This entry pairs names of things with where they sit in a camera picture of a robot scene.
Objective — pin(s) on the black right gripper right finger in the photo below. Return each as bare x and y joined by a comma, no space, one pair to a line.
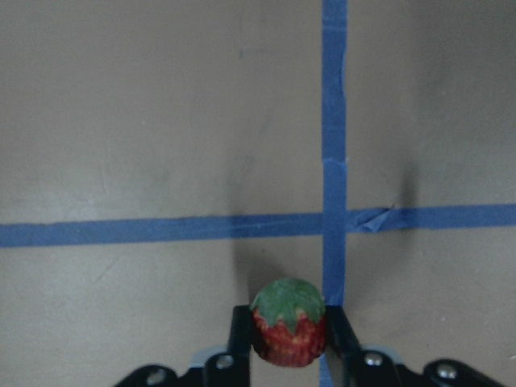
342,348

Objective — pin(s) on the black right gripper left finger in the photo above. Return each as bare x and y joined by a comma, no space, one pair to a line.
239,345

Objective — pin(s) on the red strawberry green top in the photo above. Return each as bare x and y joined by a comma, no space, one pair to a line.
289,316

